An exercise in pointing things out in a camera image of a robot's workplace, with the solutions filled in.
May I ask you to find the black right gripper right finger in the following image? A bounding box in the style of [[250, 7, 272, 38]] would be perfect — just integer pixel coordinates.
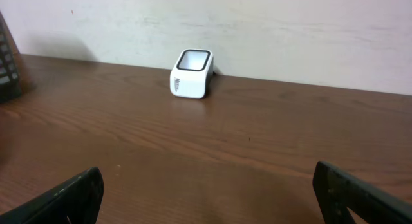
[[312, 161, 411, 223]]

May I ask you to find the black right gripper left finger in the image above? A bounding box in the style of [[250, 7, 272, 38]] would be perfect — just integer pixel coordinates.
[[1, 167, 104, 224]]

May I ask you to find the white barcode scanner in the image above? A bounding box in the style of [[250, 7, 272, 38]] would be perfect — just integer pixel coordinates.
[[169, 49, 214, 99]]

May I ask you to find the grey plastic mesh basket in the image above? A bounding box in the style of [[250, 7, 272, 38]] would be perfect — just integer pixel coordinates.
[[0, 14, 22, 104]]

